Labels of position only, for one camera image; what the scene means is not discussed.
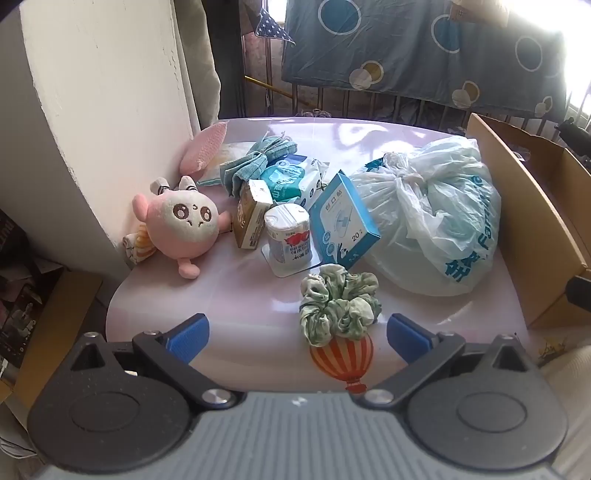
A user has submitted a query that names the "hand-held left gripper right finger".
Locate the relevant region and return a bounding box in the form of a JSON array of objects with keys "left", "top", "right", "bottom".
[{"left": 349, "top": 313, "right": 527, "bottom": 409}]

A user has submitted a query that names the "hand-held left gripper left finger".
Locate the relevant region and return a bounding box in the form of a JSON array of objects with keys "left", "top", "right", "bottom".
[{"left": 69, "top": 313, "right": 238, "bottom": 411}]

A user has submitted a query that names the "green floral scrunchie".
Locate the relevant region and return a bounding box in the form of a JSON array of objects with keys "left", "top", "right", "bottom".
[{"left": 298, "top": 264, "right": 382, "bottom": 348}]

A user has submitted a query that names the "orange striped towel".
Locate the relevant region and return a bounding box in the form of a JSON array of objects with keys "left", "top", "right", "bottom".
[{"left": 122, "top": 220, "right": 160, "bottom": 266}]

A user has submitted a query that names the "brown cardboard box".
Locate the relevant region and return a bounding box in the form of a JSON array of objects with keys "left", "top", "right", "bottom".
[{"left": 464, "top": 112, "right": 591, "bottom": 329}]

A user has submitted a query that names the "pink plush toy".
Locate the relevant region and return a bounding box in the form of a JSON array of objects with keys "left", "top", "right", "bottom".
[{"left": 133, "top": 175, "right": 232, "bottom": 280}]

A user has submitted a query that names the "white tied plastic bag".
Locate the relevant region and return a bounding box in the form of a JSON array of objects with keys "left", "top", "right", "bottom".
[{"left": 348, "top": 137, "right": 502, "bottom": 297}]

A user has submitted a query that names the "blue face mask box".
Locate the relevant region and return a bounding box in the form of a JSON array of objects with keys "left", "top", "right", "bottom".
[{"left": 307, "top": 170, "right": 382, "bottom": 269}]

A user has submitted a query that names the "gold tissue pack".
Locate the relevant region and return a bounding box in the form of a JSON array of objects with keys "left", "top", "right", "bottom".
[{"left": 232, "top": 179, "right": 274, "bottom": 250}]

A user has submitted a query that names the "white yogurt cup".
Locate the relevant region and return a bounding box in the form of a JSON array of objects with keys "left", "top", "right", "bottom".
[{"left": 262, "top": 204, "right": 324, "bottom": 278}]

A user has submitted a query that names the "dark printed box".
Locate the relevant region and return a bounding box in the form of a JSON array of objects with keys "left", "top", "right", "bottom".
[{"left": 0, "top": 208, "right": 65, "bottom": 384}]

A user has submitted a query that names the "teal folded towel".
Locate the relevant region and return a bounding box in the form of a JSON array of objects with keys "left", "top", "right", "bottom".
[{"left": 218, "top": 134, "right": 298, "bottom": 198}]

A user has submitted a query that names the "blue wet wipes pack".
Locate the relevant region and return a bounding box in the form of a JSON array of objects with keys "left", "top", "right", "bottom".
[{"left": 259, "top": 154, "right": 331, "bottom": 208}]

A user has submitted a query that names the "pink sponge pad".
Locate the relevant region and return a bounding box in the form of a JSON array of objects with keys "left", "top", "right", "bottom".
[{"left": 179, "top": 122, "right": 228, "bottom": 175}]

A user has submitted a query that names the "black device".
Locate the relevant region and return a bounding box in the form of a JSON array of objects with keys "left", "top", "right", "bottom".
[{"left": 556, "top": 117, "right": 591, "bottom": 162}]

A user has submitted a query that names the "yellow pole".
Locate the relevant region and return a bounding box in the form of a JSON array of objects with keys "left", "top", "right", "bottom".
[{"left": 245, "top": 76, "right": 294, "bottom": 100}]

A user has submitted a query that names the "beige curtain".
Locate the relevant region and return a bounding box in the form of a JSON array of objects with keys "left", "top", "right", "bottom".
[{"left": 173, "top": 0, "right": 222, "bottom": 130}]

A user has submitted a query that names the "blue circle-print bedsheet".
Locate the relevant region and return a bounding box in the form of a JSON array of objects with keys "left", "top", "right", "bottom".
[{"left": 281, "top": 0, "right": 568, "bottom": 126}]

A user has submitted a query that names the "blue star pennant flag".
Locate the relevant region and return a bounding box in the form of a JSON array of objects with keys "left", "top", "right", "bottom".
[{"left": 254, "top": 7, "right": 296, "bottom": 47}]

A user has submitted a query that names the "beige hanging cloth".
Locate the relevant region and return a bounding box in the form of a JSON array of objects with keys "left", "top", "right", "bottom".
[{"left": 450, "top": 0, "right": 509, "bottom": 24}]

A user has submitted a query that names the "dark door frame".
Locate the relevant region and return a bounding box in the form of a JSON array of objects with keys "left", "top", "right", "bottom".
[{"left": 205, "top": 0, "right": 243, "bottom": 121}]

